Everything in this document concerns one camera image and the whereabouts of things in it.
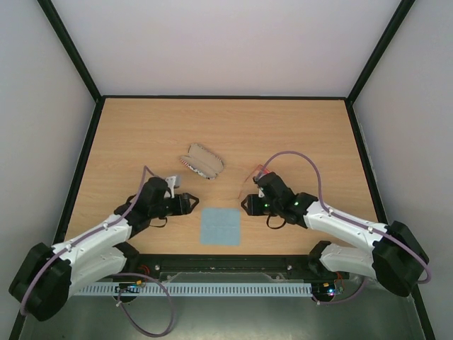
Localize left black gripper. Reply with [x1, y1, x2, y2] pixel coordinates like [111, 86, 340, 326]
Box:
[151, 193, 200, 219]

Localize black aluminium frame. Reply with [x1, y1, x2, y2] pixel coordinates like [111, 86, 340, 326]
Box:
[1, 1, 452, 339]

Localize light blue slotted cable duct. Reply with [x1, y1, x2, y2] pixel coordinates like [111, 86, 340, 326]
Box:
[76, 282, 312, 297]

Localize striped newspaper print glasses case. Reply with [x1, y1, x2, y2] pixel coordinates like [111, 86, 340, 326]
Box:
[179, 143, 224, 180]

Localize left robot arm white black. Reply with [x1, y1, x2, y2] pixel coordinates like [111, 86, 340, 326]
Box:
[8, 176, 199, 321]

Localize blue cleaning cloth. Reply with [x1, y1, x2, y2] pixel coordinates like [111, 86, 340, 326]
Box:
[200, 208, 241, 246]

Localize metal base plate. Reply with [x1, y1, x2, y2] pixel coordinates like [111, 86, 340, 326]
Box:
[19, 285, 425, 339]

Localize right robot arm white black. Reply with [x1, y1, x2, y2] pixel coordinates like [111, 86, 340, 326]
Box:
[241, 172, 429, 297]

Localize orange transparent sunglasses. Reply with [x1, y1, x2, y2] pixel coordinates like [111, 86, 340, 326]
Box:
[237, 164, 263, 200]

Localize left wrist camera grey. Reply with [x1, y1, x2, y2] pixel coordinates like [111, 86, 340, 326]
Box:
[164, 175, 181, 198]

